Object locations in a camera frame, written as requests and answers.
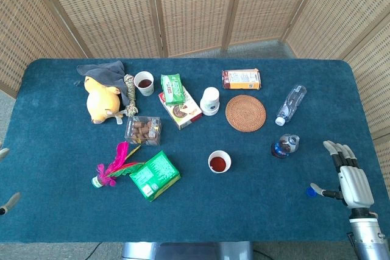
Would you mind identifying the black floor cable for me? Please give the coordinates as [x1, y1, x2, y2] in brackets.
[84, 242, 104, 260]

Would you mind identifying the green wet wipes pack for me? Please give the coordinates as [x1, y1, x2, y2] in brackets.
[160, 73, 186, 107]

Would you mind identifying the yellow plush toy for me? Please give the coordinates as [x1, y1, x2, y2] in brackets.
[83, 75, 129, 125]

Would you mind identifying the white paper cup with drink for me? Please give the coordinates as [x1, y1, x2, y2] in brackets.
[207, 150, 232, 175]

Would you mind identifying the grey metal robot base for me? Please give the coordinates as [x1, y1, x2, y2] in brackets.
[121, 241, 254, 260]

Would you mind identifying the blue table cloth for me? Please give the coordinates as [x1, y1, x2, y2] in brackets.
[0, 57, 390, 244]

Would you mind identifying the paper cup with flower print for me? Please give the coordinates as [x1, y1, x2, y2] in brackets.
[133, 71, 155, 97]

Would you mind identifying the white chocolate cookie box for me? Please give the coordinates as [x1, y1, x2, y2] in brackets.
[157, 84, 203, 131]

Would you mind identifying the dark grey cloth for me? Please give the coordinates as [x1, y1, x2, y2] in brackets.
[76, 60, 131, 107]

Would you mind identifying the round woven rattan coaster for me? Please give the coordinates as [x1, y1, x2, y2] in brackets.
[225, 94, 267, 133]

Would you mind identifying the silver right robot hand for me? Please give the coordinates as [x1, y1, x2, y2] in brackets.
[310, 140, 375, 210]

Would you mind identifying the orange and brown biscuit pack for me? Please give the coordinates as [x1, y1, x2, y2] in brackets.
[221, 68, 263, 91]

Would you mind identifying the clear plastic box of cookies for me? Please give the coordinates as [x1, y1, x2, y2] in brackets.
[124, 115, 162, 147]

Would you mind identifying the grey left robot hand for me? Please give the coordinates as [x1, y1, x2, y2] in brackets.
[0, 147, 22, 216]

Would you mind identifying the braided rope bundle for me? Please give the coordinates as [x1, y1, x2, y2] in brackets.
[122, 73, 139, 118]

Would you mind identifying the cola bottle with blue label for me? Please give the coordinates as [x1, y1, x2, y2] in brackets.
[271, 133, 300, 160]

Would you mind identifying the green cardboard box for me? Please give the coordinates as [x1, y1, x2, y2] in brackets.
[129, 150, 182, 203]

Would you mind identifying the pink feather shuttlecock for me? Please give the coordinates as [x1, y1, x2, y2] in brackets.
[91, 141, 144, 189]

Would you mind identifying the clear plastic water bottle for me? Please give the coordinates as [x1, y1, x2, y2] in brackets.
[274, 84, 308, 127]

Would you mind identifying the stack of white paper cups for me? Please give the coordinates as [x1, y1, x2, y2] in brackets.
[199, 86, 221, 117]

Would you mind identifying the woven bamboo folding screen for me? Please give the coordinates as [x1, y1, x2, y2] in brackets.
[0, 0, 390, 181]

